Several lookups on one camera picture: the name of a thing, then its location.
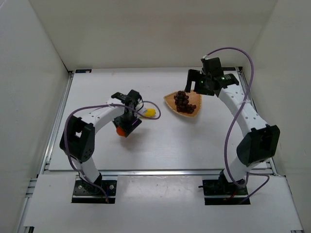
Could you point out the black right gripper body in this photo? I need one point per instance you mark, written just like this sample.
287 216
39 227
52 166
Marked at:
193 81

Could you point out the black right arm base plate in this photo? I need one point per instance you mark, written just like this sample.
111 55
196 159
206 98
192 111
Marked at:
216 195

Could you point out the purple fake grape bunch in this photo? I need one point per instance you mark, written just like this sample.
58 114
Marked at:
181 100

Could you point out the yellow fake banana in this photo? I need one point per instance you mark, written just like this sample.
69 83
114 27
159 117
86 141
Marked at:
149 113

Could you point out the aluminium table frame rail front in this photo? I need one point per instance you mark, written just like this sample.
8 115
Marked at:
202 172

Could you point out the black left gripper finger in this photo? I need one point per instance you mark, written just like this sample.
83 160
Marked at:
118 122
129 128

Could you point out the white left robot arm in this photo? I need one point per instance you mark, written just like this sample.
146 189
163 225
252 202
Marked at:
78 139

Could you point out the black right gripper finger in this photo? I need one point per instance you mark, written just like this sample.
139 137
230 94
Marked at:
203 90
193 76

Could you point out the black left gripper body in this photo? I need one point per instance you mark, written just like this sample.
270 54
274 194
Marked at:
129 124

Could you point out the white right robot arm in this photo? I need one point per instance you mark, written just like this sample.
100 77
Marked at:
259 138

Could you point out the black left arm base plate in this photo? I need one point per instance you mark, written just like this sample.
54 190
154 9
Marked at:
87 194

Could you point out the aluminium table frame rail left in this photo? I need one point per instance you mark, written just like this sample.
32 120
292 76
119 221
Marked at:
45 159

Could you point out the orange fake orange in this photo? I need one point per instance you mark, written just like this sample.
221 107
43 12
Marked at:
120 131

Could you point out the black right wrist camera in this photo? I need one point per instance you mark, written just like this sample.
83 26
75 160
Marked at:
228 79

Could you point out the woven triangular fruit bowl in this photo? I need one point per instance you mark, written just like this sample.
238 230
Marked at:
194 98

